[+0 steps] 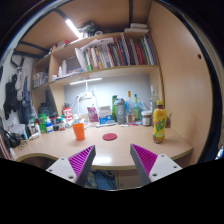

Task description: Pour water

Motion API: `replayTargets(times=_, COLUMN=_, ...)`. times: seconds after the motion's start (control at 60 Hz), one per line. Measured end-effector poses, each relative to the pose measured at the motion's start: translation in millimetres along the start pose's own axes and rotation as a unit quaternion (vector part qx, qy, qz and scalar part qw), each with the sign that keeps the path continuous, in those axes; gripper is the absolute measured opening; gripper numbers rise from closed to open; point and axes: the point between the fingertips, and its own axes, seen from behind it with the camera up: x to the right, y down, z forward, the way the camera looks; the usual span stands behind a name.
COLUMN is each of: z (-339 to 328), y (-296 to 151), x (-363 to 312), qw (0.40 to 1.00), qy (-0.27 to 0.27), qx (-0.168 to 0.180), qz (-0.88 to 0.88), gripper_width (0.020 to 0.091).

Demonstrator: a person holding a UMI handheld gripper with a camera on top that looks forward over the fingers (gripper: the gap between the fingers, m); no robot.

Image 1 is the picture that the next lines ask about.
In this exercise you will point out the clear glass bottle white cap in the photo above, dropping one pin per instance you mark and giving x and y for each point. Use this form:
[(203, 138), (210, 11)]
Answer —
[(153, 100)]

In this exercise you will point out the yellow lemon tea bottle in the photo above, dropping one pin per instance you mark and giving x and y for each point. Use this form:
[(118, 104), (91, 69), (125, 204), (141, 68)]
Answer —
[(159, 123)]

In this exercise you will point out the red and white canister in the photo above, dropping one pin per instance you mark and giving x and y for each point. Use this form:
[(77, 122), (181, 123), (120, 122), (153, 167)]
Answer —
[(67, 114)]

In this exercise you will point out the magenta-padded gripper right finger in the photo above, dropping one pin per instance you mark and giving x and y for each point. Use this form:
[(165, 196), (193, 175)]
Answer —
[(145, 158)]

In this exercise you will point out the orange plastic cup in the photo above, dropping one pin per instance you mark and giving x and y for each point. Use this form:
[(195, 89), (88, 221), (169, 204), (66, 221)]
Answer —
[(79, 132)]

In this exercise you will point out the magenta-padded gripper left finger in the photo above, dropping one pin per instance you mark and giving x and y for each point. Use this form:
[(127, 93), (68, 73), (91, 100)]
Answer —
[(80, 160)]

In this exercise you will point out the white tube green cap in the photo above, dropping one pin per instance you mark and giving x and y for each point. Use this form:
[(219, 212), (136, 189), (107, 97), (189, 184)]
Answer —
[(125, 125)]

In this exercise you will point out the brown jar white lid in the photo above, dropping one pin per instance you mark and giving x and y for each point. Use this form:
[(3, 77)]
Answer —
[(146, 118)]

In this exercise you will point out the hanging dark clothes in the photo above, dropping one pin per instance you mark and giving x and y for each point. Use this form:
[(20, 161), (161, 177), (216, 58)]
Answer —
[(15, 96)]

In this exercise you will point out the slim green glass bottle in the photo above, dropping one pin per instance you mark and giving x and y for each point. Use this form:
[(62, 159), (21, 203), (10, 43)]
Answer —
[(136, 108)]

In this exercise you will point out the small white bottle blue label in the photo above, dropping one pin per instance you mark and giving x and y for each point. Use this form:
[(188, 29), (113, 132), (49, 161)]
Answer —
[(49, 126)]

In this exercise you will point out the white ceiling tube light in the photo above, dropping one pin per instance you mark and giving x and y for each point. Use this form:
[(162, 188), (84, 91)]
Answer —
[(72, 28)]

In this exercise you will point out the flat round red coaster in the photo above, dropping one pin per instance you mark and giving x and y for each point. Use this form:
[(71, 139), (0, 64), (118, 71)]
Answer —
[(109, 136)]

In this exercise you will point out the green plastic bottle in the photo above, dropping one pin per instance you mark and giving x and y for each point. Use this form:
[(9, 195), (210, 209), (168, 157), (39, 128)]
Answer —
[(113, 106)]

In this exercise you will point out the brown mug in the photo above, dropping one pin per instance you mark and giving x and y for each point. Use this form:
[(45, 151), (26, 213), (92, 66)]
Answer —
[(168, 120)]

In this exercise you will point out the white LED bar lamp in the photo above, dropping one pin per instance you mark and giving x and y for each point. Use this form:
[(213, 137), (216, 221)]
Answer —
[(86, 80)]

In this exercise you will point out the blue and white carton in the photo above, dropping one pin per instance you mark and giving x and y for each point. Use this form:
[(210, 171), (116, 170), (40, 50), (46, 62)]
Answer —
[(105, 116)]

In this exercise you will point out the magenta pouch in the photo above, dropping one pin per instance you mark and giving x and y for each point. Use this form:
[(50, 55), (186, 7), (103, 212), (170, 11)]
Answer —
[(92, 114)]

